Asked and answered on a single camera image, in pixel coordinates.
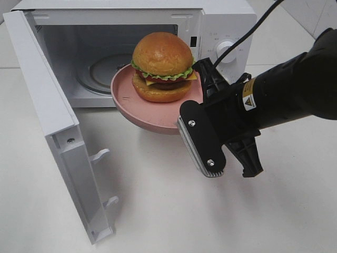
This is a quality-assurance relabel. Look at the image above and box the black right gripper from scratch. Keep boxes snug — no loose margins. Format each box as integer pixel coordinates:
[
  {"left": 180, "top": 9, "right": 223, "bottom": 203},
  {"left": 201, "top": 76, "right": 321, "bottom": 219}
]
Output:
[{"left": 193, "top": 58, "right": 263, "bottom": 178}]

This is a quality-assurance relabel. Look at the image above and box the pink round plate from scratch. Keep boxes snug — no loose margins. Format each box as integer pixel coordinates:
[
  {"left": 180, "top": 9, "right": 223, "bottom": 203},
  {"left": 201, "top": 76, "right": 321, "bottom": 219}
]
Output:
[{"left": 111, "top": 64, "right": 203, "bottom": 135}]

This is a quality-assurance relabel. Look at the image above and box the toy burger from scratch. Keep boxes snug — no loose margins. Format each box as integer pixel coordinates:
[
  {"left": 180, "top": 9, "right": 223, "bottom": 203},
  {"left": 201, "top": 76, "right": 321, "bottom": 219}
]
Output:
[{"left": 131, "top": 32, "right": 196, "bottom": 103}]

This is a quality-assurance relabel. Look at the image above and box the white microwave oven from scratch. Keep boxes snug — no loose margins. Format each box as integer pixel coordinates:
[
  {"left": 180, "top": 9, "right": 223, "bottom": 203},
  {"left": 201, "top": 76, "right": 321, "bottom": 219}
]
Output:
[{"left": 4, "top": 1, "right": 257, "bottom": 244}]

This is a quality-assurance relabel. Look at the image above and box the white upper microwave knob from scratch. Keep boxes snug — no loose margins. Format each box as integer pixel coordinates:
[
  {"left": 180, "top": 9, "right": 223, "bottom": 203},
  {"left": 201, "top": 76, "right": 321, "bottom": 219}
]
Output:
[{"left": 216, "top": 40, "right": 237, "bottom": 63}]

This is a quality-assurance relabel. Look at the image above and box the glass microwave turntable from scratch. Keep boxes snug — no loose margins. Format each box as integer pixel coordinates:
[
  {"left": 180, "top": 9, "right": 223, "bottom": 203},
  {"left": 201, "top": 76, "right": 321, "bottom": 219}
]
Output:
[{"left": 75, "top": 53, "right": 132, "bottom": 95}]

